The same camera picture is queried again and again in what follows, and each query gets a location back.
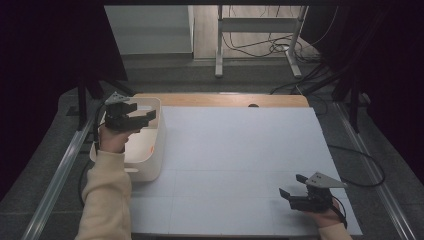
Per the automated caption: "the tangle of thin floor cables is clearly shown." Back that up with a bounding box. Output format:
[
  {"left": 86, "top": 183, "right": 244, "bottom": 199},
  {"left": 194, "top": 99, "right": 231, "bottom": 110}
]
[{"left": 221, "top": 4, "right": 338, "bottom": 64}]

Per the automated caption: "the hand-held gripper black cable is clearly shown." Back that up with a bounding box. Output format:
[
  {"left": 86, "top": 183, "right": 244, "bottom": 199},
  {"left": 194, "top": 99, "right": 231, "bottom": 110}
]
[
  {"left": 329, "top": 195, "right": 348, "bottom": 230},
  {"left": 92, "top": 102, "right": 108, "bottom": 155}
]

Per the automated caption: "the bundle of thick black cables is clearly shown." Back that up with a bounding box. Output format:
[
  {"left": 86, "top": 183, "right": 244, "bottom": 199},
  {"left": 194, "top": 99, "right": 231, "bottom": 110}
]
[{"left": 269, "top": 62, "right": 335, "bottom": 96}]

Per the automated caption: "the right hand-held gripper black cable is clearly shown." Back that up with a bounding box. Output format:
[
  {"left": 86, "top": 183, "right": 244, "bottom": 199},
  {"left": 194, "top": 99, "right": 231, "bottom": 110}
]
[{"left": 329, "top": 195, "right": 348, "bottom": 230}]

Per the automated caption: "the looping black floor cable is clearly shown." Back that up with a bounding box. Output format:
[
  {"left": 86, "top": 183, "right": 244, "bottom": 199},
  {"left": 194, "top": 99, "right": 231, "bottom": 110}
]
[{"left": 327, "top": 143, "right": 387, "bottom": 189}]

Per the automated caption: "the wooden table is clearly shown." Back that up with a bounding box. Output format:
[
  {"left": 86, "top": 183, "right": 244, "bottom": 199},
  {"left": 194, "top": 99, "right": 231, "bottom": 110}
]
[{"left": 133, "top": 92, "right": 311, "bottom": 108}]

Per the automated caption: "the person's left hand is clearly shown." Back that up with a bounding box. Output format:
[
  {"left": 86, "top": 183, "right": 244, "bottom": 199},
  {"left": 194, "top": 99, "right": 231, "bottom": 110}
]
[{"left": 98, "top": 124, "right": 136, "bottom": 155}]

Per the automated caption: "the white plastic bin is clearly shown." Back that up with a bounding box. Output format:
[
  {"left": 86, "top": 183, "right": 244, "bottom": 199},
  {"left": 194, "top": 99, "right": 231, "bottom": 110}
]
[{"left": 88, "top": 96, "right": 167, "bottom": 183}]

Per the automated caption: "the white metal stand frame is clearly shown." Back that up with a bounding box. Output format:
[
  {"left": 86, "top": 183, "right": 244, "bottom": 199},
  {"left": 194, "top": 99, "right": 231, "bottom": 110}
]
[{"left": 214, "top": 4, "right": 310, "bottom": 80}]

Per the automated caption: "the white table mat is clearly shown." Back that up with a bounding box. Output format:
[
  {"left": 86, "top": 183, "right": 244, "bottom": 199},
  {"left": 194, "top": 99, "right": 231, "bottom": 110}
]
[{"left": 128, "top": 105, "right": 364, "bottom": 237}]

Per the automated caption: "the black tripod stand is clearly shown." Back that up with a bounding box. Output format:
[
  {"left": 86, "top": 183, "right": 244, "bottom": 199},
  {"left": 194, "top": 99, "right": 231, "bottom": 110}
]
[{"left": 65, "top": 71, "right": 135, "bottom": 132}]

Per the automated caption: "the black stand with legs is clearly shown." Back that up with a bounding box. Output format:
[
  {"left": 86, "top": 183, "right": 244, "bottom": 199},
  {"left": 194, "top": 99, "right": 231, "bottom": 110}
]
[{"left": 299, "top": 63, "right": 372, "bottom": 134}]

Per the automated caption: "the left hand-held gripper black cable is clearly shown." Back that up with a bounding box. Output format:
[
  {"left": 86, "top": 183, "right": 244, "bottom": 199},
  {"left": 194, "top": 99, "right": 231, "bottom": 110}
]
[{"left": 92, "top": 102, "right": 108, "bottom": 155}]

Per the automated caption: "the aluminium floor rail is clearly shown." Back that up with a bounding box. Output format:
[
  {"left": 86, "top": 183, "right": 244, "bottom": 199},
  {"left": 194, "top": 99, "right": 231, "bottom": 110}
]
[
  {"left": 21, "top": 119, "right": 95, "bottom": 240},
  {"left": 334, "top": 101, "right": 418, "bottom": 240}
]

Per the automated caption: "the person's right hand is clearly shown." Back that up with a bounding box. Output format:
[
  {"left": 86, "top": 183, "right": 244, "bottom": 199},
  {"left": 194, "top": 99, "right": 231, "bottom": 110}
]
[{"left": 304, "top": 197, "right": 345, "bottom": 230}]

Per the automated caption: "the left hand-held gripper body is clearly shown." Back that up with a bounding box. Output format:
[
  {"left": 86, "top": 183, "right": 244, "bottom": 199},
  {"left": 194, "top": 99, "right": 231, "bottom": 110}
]
[{"left": 104, "top": 91, "right": 150, "bottom": 133}]

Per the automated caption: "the white cabinet panel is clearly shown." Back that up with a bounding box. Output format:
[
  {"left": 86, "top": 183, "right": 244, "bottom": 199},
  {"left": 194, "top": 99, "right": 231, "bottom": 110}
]
[{"left": 103, "top": 4, "right": 195, "bottom": 56}]

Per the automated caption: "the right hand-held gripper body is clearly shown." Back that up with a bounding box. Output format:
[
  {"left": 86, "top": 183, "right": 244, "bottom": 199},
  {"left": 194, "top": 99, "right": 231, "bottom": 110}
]
[{"left": 289, "top": 171, "right": 348, "bottom": 214}]

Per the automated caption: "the curved black floor cable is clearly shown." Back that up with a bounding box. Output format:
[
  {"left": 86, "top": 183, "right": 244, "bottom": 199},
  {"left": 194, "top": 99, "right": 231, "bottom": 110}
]
[{"left": 77, "top": 159, "right": 93, "bottom": 207}]

